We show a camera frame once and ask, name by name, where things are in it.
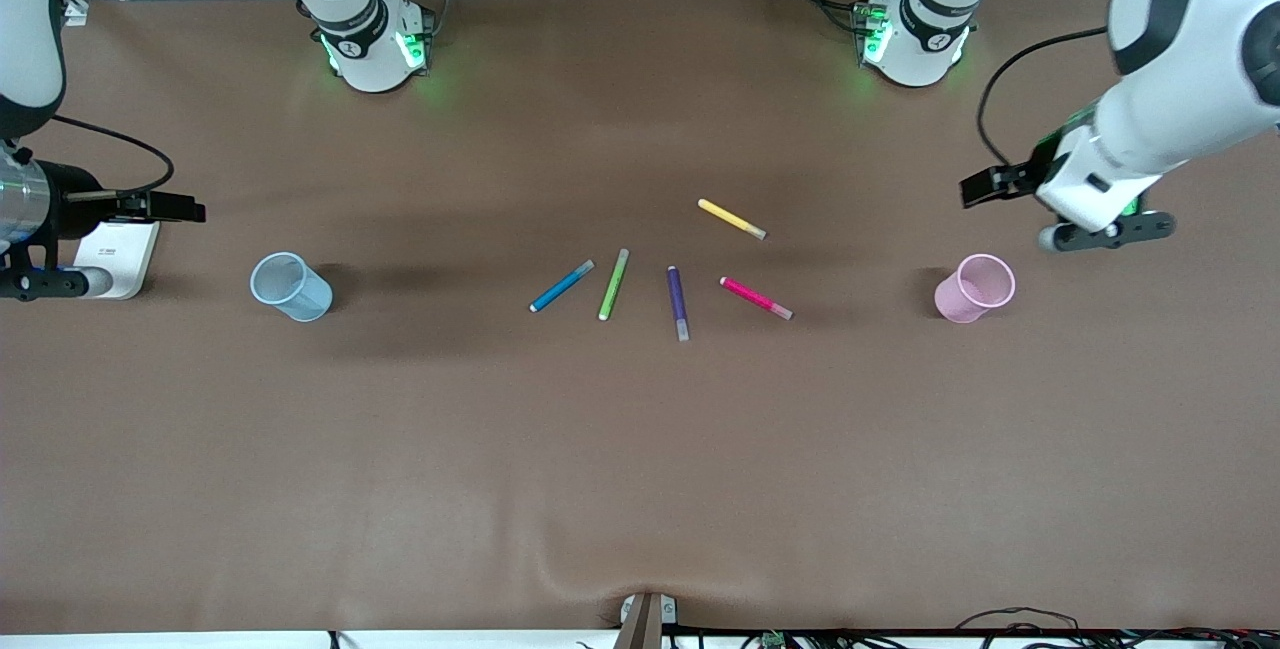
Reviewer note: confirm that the purple marker pen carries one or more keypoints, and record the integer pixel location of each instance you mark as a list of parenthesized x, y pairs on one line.
[(678, 301)]

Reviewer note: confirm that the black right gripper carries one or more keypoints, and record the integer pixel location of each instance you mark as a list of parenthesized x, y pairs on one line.
[(70, 212)]

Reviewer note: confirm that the green marker pen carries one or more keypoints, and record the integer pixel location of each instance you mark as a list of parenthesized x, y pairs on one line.
[(614, 285)]

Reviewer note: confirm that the pink plastic cup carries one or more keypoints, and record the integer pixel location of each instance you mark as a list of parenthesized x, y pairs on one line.
[(975, 289)]

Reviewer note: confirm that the pink marker pen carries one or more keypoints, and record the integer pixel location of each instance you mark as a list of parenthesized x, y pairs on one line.
[(755, 297)]

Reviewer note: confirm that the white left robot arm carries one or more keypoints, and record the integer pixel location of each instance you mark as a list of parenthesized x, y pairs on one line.
[(1190, 49)]

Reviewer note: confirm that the brown table cover sheet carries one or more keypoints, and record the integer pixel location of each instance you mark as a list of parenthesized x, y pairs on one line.
[(640, 429)]

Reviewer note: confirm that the blue marker pen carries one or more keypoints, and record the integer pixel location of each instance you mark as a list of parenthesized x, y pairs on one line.
[(562, 286)]

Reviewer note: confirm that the light blue plastic cup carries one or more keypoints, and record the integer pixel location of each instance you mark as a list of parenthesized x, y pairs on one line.
[(290, 289)]

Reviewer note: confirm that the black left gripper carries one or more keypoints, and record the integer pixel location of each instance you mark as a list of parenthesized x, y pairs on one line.
[(1010, 179)]

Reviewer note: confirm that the white desk lamp base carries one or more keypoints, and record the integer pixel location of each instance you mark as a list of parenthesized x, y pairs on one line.
[(120, 264)]

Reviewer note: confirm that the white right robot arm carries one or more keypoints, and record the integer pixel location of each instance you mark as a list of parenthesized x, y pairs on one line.
[(360, 39)]

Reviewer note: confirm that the table edge clamp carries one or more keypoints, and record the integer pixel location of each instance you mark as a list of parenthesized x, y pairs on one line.
[(648, 621)]

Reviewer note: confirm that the yellow marker pen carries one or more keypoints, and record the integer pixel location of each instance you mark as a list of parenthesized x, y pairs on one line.
[(731, 218)]

